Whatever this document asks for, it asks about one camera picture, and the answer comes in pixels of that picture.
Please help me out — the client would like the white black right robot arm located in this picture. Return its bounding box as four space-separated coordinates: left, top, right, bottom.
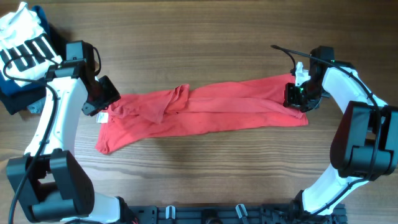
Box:
284 45 397 223

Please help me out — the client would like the grey folded shirt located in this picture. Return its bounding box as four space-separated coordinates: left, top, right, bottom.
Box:
27 98 45 114

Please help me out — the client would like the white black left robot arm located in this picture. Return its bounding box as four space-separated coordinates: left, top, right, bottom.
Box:
6 40 128 223

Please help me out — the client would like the red soccer t-shirt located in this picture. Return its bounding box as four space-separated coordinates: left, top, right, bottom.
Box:
95 74 308 154

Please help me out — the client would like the white black printed folded shirt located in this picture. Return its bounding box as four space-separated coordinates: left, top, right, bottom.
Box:
1 2 63 81

